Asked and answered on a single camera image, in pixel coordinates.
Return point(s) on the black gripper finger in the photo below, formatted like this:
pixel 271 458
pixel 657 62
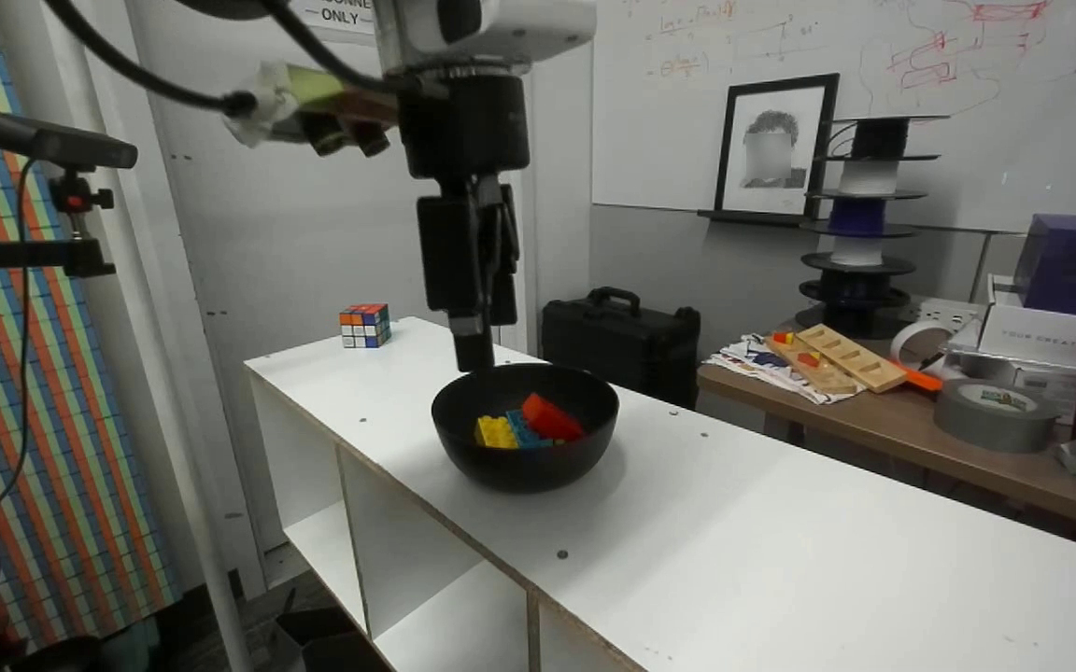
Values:
pixel 449 254
pixel 500 246

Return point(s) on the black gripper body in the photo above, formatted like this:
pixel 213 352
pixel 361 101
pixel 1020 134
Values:
pixel 464 124

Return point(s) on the orange toy brick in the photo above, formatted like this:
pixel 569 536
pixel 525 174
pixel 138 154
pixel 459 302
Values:
pixel 553 421

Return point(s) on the yellow toy brick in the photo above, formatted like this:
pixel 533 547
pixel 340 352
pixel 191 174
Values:
pixel 493 432

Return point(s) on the blue toy brick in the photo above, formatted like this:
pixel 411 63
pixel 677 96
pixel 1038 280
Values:
pixel 525 433

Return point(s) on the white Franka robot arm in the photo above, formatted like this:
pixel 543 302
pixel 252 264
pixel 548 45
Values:
pixel 488 27

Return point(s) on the black bowl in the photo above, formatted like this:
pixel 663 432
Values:
pixel 525 469

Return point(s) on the Rubik's cube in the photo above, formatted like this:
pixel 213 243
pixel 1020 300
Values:
pixel 368 327

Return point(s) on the black hard carrying case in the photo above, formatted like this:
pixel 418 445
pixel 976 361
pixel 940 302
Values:
pixel 623 347

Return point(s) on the black framed portrait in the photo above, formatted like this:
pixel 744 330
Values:
pixel 775 149

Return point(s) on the white board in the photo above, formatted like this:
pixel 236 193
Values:
pixel 687 536

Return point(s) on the orange yellow game box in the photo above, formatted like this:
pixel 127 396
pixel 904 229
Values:
pixel 840 356

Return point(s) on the stacked filament spool tower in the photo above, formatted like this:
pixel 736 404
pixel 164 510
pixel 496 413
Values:
pixel 869 235

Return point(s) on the white tape roll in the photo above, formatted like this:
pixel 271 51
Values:
pixel 919 346

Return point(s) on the wooden desk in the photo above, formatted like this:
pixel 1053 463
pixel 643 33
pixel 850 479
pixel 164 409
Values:
pixel 912 449

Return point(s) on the colourful striped panel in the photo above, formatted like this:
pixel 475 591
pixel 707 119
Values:
pixel 15 413

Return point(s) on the white cardboard box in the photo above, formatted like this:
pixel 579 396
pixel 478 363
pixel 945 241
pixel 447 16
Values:
pixel 1037 338

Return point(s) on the yellow translucent camera mount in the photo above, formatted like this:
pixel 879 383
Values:
pixel 316 107

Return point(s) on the black camera on stand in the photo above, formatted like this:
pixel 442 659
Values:
pixel 58 138

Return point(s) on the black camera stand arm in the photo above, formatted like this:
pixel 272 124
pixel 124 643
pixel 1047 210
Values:
pixel 15 254

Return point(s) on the grey duct tape roll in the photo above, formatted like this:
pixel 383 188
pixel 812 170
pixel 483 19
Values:
pixel 991 416

